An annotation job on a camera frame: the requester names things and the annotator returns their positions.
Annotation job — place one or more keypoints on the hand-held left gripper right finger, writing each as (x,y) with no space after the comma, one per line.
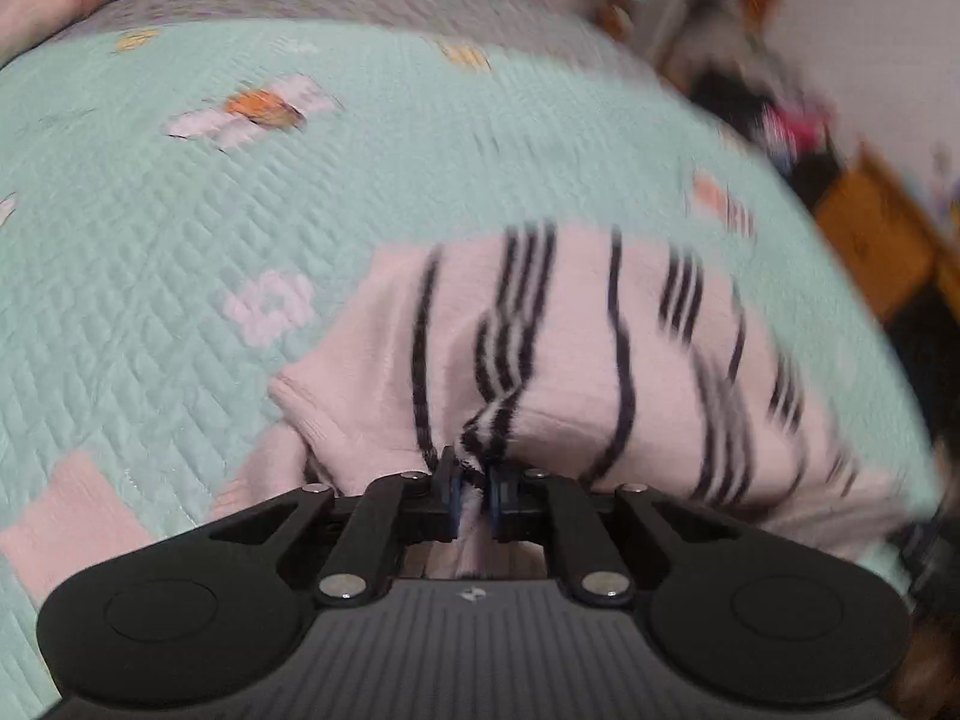
(496,499)

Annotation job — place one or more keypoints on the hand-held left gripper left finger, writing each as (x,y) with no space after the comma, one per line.
(450,499)

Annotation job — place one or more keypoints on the another person's forearm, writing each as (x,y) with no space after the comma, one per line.
(26,15)

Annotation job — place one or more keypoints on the yellow wooden table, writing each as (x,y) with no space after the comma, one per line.
(874,232)

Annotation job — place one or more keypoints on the dark cloth pile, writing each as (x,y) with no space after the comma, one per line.
(757,120)

